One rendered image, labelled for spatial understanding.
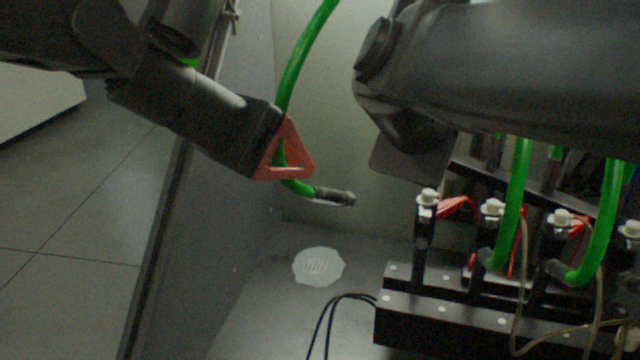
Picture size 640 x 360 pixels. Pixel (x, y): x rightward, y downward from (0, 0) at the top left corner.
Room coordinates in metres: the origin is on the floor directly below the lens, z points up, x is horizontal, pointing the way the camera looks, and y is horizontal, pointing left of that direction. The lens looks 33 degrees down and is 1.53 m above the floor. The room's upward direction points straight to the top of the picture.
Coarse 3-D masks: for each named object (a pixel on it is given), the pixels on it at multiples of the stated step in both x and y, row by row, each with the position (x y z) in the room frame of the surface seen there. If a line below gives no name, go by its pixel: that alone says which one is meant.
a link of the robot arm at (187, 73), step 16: (160, 32) 0.41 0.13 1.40; (160, 48) 0.43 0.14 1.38; (176, 48) 0.42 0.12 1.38; (144, 64) 0.38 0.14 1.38; (160, 64) 0.39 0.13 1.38; (176, 64) 0.40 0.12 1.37; (112, 80) 0.38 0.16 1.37; (128, 80) 0.37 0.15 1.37; (144, 80) 0.38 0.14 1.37; (160, 80) 0.38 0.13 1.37; (176, 80) 0.39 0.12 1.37; (192, 80) 0.40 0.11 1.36; (112, 96) 0.38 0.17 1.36; (128, 96) 0.37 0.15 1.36; (144, 96) 0.37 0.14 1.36; (160, 96) 0.38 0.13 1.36; (176, 96) 0.38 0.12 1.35; (144, 112) 0.38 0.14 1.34; (160, 112) 0.38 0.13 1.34; (176, 112) 0.38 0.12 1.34
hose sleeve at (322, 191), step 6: (312, 186) 0.48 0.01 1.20; (318, 186) 0.49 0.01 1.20; (318, 192) 0.48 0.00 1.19; (324, 192) 0.49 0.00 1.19; (330, 192) 0.50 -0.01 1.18; (336, 192) 0.51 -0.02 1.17; (342, 192) 0.52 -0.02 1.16; (306, 198) 0.48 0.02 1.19; (312, 198) 0.47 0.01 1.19; (318, 198) 0.48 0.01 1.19; (324, 198) 0.49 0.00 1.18; (330, 198) 0.50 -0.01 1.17; (336, 198) 0.51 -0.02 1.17; (342, 198) 0.52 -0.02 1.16; (348, 198) 0.53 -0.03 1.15; (336, 204) 0.51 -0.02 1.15; (342, 204) 0.52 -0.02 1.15
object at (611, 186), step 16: (560, 160) 0.61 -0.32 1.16; (608, 160) 0.39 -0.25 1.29; (544, 176) 0.61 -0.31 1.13; (608, 176) 0.38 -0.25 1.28; (544, 192) 0.61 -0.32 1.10; (608, 192) 0.37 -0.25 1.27; (608, 208) 0.36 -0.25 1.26; (608, 224) 0.36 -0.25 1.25; (592, 240) 0.36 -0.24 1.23; (608, 240) 0.35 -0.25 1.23; (592, 256) 0.35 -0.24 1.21; (560, 272) 0.41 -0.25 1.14; (576, 272) 0.37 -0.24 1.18; (592, 272) 0.35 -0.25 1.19
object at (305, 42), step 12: (324, 0) 0.50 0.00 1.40; (336, 0) 0.51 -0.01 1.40; (324, 12) 0.49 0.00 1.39; (312, 24) 0.48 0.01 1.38; (324, 24) 0.49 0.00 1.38; (300, 36) 0.48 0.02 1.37; (312, 36) 0.48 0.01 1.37; (300, 48) 0.47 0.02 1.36; (288, 60) 0.47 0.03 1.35; (300, 60) 0.46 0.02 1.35; (288, 72) 0.46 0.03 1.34; (288, 84) 0.45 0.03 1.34; (276, 96) 0.45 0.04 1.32; (288, 96) 0.45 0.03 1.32; (276, 156) 0.44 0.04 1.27; (288, 180) 0.45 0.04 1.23; (300, 192) 0.46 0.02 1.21; (312, 192) 0.47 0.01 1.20
